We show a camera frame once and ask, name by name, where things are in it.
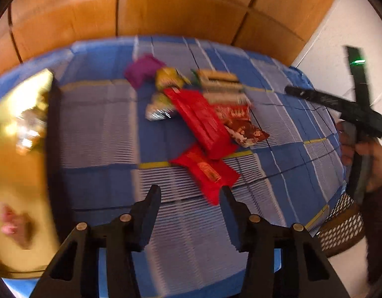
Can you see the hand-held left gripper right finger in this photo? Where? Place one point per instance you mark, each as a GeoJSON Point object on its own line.
{"type": "Point", "coordinates": [232, 212]}

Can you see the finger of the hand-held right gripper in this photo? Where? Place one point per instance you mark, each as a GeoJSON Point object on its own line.
{"type": "Point", "coordinates": [312, 95]}

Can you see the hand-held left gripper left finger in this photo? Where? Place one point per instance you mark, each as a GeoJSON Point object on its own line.
{"type": "Point", "coordinates": [149, 214]}

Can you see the small red printed snack packet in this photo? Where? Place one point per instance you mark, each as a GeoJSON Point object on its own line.
{"type": "Point", "coordinates": [231, 113]}

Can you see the large red snack packet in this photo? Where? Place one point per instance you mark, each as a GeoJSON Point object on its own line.
{"type": "Point", "coordinates": [200, 121]}

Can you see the black and gold box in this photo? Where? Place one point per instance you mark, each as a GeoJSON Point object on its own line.
{"type": "Point", "coordinates": [10, 173]}

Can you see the person's right forearm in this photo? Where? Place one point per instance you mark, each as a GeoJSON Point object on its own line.
{"type": "Point", "coordinates": [378, 229]}

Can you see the person's right hand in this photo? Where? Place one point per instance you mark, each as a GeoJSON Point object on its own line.
{"type": "Point", "coordinates": [378, 164]}

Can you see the red snack packet orange label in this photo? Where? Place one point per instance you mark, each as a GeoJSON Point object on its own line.
{"type": "Point", "coordinates": [203, 170]}

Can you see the small dark red snack packet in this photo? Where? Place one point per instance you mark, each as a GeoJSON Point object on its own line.
{"type": "Point", "coordinates": [248, 133]}

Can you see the beige snack bar green end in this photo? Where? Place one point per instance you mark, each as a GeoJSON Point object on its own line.
{"type": "Point", "coordinates": [215, 77]}

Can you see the blue checked blanket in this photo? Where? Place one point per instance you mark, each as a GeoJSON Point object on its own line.
{"type": "Point", "coordinates": [100, 124]}

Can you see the silver green snack packet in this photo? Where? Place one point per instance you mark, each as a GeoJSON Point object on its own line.
{"type": "Point", "coordinates": [158, 108]}

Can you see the brown wicker chair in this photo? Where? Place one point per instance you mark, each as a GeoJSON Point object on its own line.
{"type": "Point", "coordinates": [340, 226]}

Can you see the pink snack packet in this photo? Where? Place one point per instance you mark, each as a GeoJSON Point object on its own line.
{"type": "Point", "coordinates": [13, 226]}

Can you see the yellow green snack packet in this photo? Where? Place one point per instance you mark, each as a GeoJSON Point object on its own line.
{"type": "Point", "coordinates": [169, 79]}

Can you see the purple snack packet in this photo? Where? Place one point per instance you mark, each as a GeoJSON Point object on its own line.
{"type": "Point", "coordinates": [141, 70]}

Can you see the silvery printed snack packet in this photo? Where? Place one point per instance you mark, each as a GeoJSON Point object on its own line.
{"type": "Point", "coordinates": [29, 127]}

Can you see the wooden wardrobe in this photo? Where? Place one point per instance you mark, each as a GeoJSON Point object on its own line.
{"type": "Point", "coordinates": [178, 12]}

